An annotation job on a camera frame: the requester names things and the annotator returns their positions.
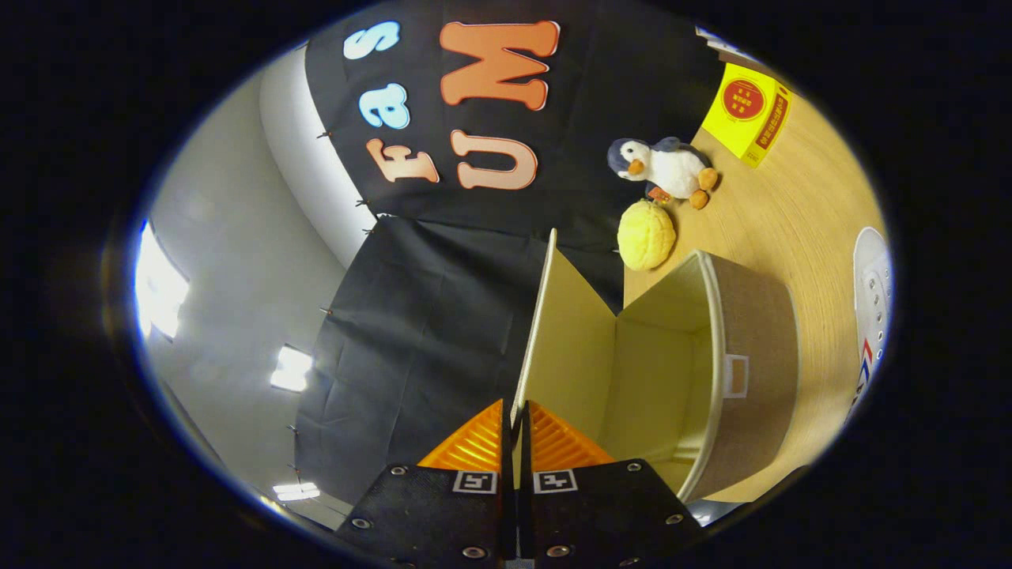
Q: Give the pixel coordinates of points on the yellow round plush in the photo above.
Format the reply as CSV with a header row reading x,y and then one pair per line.
x,y
647,235

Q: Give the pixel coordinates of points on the white canvas shoe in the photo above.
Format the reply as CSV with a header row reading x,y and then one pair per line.
x,y
874,292

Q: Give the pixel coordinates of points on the black backdrop cloth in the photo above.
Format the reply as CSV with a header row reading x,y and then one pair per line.
x,y
435,332

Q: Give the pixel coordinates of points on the beige fabric storage box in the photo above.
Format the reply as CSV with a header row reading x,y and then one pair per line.
x,y
751,356

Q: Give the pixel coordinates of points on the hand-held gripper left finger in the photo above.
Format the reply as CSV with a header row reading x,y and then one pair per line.
x,y
431,514

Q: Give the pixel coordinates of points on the ceiling light panel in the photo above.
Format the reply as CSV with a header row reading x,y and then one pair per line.
x,y
296,491
291,369
158,284

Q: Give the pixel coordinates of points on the penguin plush toy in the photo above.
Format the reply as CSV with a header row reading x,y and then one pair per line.
x,y
672,167

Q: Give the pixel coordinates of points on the yellow book red circle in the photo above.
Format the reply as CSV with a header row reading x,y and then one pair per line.
x,y
743,111

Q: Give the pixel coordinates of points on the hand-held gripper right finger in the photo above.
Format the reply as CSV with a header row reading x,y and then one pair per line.
x,y
601,514

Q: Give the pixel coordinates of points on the row of black cloth clips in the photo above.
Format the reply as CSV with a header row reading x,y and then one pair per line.
x,y
365,203

